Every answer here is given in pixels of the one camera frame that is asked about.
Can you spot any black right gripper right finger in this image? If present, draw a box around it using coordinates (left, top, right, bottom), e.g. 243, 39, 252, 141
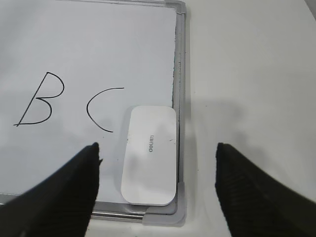
215, 143, 316, 237

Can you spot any white aluminium framed whiteboard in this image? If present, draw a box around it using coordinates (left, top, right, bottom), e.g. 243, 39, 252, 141
0, 0, 186, 226

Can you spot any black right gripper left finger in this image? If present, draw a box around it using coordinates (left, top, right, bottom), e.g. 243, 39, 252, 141
0, 143, 102, 237

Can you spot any white whiteboard eraser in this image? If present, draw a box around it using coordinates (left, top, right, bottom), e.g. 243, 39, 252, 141
120, 106, 177, 206

